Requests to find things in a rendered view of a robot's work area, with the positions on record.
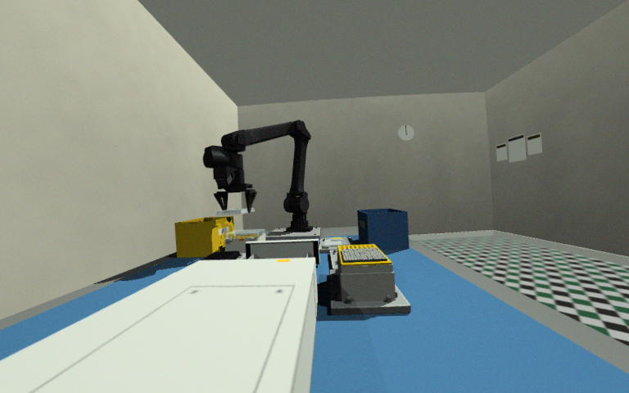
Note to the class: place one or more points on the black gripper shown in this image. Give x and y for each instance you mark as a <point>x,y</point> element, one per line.
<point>223,196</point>

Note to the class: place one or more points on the yellow bin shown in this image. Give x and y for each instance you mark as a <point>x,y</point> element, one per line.
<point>200,239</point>

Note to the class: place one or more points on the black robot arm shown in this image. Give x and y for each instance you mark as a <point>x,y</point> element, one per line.
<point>232,143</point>

